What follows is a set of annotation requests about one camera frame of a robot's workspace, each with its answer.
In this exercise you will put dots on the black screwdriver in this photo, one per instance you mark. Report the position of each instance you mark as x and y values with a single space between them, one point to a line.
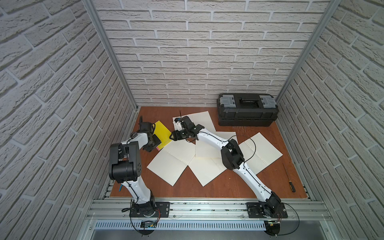
292 187

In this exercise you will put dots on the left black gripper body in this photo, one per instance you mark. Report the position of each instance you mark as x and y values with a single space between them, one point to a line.
142 127

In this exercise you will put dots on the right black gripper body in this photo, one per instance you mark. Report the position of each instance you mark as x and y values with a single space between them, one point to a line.
186 132

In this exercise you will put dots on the notebook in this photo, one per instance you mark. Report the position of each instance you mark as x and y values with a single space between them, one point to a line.
259 152
206 169
171 161
163 133
209 145
204 119

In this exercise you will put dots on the white ventilation grille strip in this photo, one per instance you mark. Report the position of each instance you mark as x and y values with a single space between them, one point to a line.
182 225

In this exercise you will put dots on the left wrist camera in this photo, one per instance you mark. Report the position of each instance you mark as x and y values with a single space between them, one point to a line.
177 124

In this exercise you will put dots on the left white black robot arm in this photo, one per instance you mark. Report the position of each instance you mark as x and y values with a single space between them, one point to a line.
125 167

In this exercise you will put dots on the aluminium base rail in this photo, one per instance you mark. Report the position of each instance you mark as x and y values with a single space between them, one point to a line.
209 209

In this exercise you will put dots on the black plastic toolbox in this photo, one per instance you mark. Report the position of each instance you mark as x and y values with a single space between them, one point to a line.
247 110

